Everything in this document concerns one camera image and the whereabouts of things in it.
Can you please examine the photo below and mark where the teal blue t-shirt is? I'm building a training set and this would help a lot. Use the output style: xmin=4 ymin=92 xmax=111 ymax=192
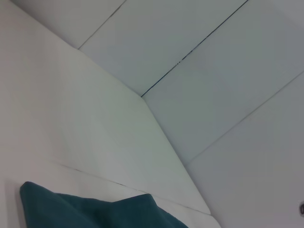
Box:
xmin=19 ymin=180 xmax=190 ymax=228

